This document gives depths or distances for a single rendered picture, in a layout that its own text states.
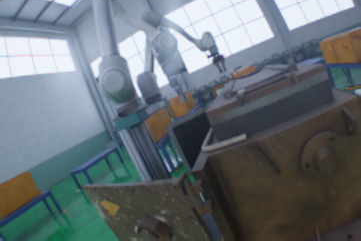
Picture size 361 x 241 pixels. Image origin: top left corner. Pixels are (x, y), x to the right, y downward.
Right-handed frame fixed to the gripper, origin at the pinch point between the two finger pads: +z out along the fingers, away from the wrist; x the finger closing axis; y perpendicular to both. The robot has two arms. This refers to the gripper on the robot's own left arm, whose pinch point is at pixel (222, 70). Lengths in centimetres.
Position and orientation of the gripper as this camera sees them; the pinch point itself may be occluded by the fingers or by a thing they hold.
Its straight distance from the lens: 174.4
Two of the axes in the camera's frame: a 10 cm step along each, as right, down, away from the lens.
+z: 4.0, 9.1, 0.6
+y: 8.2, -3.9, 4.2
